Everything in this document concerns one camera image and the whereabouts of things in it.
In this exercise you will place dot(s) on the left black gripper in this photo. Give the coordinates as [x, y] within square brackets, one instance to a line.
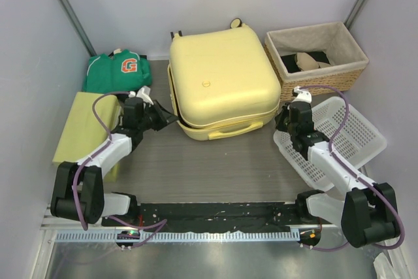
[164, 117]

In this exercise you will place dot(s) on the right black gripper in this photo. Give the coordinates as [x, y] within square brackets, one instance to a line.
[280, 124]

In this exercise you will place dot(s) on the yellow hard-shell suitcase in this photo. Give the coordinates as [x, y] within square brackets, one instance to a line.
[222, 84]

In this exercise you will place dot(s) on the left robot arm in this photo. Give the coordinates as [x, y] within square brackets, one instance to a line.
[78, 192]

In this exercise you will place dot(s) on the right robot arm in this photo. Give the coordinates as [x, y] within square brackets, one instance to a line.
[368, 215]

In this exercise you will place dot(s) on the black cloth in basket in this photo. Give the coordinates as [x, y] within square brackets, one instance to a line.
[289, 60]

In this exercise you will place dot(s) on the green jersey with G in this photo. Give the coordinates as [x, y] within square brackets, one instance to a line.
[122, 70]

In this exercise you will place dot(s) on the beige cloth in basket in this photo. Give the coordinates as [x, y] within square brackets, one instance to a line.
[306, 62]

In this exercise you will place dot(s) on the yellow-green drawer box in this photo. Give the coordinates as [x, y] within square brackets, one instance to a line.
[82, 132]

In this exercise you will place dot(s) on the white plastic mesh basket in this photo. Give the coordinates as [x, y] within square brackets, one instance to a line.
[358, 142]

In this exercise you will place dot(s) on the wicker basket with liner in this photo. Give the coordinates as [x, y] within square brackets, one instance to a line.
[346, 56]

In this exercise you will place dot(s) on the white crumpled plastic bag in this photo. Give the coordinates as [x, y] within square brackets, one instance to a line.
[383, 268]

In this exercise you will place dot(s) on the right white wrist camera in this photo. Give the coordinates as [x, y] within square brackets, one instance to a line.
[301, 95]

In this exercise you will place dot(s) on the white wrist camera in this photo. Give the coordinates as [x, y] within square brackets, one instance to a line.
[143, 93]
[301, 95]

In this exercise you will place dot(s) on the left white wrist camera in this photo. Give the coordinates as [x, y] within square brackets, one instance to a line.
[143, 93]

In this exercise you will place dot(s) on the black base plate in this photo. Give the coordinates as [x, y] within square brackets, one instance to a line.
[220, 217]

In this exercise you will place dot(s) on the white slotted cable duct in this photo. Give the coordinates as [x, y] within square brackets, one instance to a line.
[162, 237]

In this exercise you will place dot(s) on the aluminium rail frame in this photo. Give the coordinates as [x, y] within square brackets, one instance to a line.
[321, 252]

